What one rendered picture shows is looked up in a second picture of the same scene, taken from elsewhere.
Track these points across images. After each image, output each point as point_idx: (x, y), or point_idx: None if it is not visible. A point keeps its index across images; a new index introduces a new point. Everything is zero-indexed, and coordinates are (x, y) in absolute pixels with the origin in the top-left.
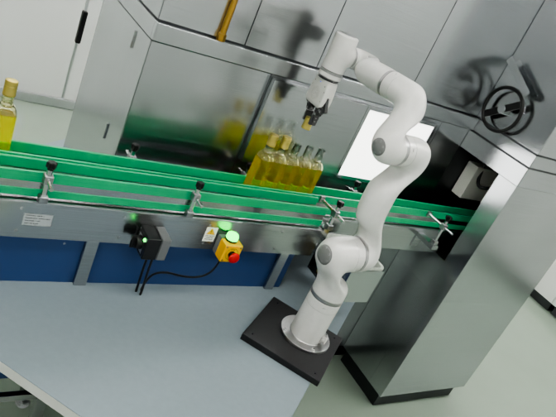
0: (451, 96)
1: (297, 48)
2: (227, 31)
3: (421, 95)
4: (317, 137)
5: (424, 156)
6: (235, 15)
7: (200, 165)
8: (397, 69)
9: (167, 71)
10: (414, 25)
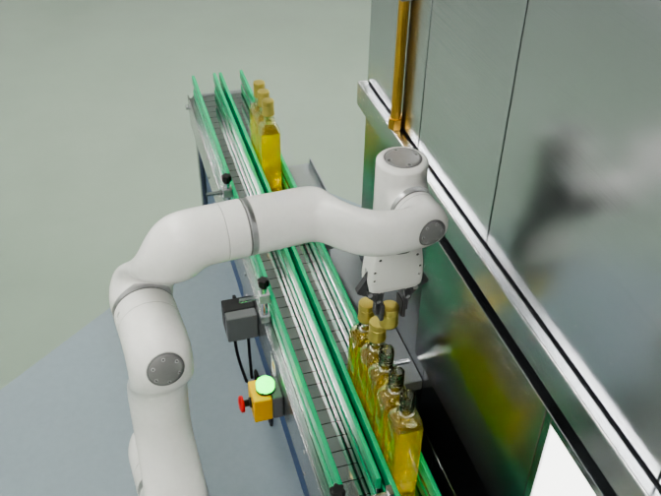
0: None
1: (462, 186)
2: (404, 118)
3: (150, 229)
4: (480, 402)
5: (123, 346)
6: (407, 93)
7: (402, 324)
8: (621, 366)
9: (375, 155)
10: (645, 243)
